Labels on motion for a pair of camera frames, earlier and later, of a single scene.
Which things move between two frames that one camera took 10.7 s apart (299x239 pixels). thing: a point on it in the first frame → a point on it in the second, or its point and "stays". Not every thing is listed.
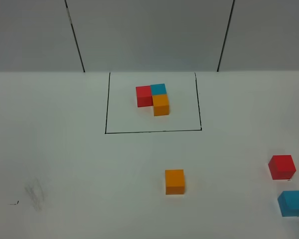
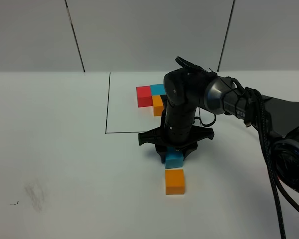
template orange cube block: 161,105 stays
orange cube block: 175,182 stays
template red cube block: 144,96 stays
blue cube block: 292,203 → 174,159
